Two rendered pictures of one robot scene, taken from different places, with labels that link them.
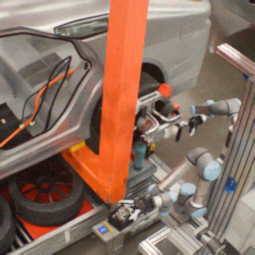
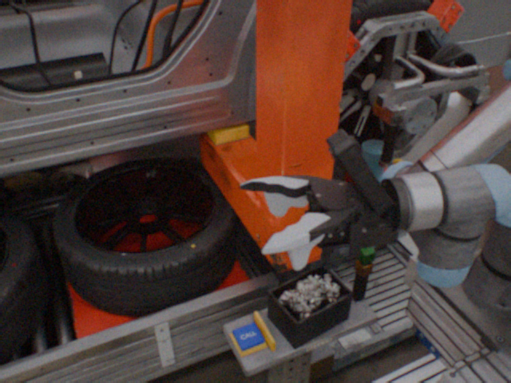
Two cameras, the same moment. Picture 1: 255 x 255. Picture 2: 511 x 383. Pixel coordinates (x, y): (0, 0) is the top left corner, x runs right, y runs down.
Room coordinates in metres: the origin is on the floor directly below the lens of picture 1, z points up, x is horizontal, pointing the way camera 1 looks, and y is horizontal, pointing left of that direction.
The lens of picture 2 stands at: (1.29, -0.20, 1.62)
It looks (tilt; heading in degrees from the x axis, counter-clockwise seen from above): 38 degrees down; 18
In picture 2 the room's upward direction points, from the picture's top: straight up
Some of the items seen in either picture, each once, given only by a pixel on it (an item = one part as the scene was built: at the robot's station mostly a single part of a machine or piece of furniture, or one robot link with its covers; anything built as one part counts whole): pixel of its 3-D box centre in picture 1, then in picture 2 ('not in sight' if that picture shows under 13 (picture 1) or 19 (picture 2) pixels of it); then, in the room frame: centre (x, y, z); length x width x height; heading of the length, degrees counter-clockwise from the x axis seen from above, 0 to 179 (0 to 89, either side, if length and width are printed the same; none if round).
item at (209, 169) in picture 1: (202, 187); not in sight; (2.00, -0.54, 1.19); 0.15 x 0.12 x 0.55; 29
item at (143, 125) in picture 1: (151, 128); (401, 103); (2.88, -0.20, 0.85); 0.21 x 0.14 x 0.14; 43
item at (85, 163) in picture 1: (85, 155); (244, 152); (2.65, 0.28, 0.69); 0.52 x 0.17 x 0.35; 43
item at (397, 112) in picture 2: (146, 139); (389, 110); (2.66, -0.17, 0.93); 0.09 x 0.05 x 0.05; 43
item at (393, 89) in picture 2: (148, 119); (396, 63); (2.77, -0.17, 1.03); 0.19 x 0.18 x 0.11; 43
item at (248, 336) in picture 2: (103, 230); (248, 337); (2.08, 0.08, 0.47); 0.07 x 0.07 x 0.02; 43
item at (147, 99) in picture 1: (145, 123); (388, 95); (2.93, -0.16, 0.85); 0.54 x 0.07 x 0.54; 133
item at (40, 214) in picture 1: (45, 189); (150, 229); (2.48, 0.61, 0.39); 0.66 x 0.66 x 0.24
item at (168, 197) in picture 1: (167, 198); (465, 196); (1.87, -0.31, 1.21); 0.11 x 0.08 x 0.09; 119
